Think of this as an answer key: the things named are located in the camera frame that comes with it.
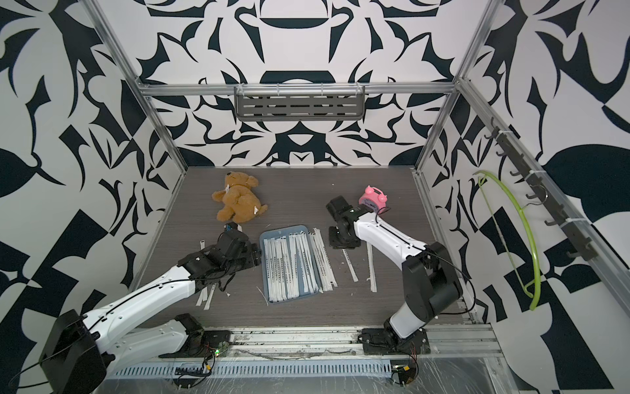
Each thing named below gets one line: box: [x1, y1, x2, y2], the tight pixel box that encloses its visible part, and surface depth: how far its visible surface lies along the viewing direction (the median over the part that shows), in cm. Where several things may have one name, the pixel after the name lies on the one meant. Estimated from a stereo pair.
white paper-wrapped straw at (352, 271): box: [342, 248, 360, 283], surface depth 91 cm
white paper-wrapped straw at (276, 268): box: [265, 235, 288, 303], surface depth 91 cm
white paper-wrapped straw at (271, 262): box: [263, 238, 279, 303], surface depth 91 cm
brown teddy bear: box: [211, 171, 268, 224], surface depth 101 cm
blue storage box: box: [259, 224, 320, 303], surface depth 91 cm
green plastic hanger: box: [473, 169, 542, 311], surface depth 65 cm
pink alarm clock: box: [358, 185, 389, 214], surface depth 99 cm
